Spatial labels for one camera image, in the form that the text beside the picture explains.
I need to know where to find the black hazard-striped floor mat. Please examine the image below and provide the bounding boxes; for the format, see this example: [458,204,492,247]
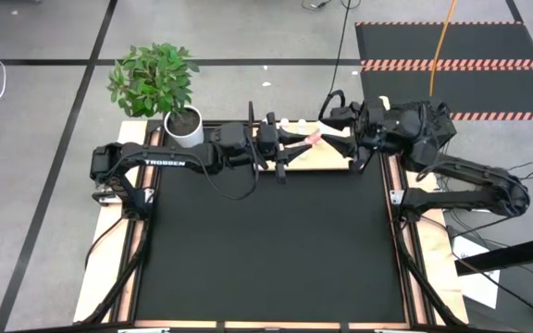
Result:
[353,20,533,122]

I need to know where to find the black perforated computer case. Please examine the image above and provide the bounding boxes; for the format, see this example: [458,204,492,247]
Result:
[329,97,458,149]

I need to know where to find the black and silver clamp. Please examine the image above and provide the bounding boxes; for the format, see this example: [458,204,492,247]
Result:
[91,188,124,207]

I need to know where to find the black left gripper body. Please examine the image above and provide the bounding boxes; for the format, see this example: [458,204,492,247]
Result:
[254,112,291,186]

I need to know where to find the white paper sheet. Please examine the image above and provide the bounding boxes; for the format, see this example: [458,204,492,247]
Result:
[451,233,502,310]

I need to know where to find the black table frame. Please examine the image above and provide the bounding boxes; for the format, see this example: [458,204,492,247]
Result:
[74,118,466,333]

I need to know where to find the orange cable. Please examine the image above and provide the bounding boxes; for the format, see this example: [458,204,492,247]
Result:
[428,0,458,97]

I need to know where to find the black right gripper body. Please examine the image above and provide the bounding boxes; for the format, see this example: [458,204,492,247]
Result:
[349,97,406,173]

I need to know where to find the green plant in white pot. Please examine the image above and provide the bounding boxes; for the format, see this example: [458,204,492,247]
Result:
[106,43,205,150]

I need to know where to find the thin black cable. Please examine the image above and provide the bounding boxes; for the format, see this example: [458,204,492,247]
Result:
[317,0,353,120]

